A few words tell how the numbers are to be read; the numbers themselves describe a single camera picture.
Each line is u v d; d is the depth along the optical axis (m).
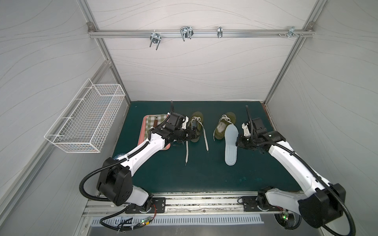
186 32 0.77
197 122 0.98
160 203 0.74
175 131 0.63
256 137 0.58
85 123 0.69
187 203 0.75
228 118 1.01
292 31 0.77
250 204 0.73
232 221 0.70
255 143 0.59
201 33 0.79
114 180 0.41
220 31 0.78
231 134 0.86
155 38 0.78
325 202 0.38
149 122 1.07
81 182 0.39
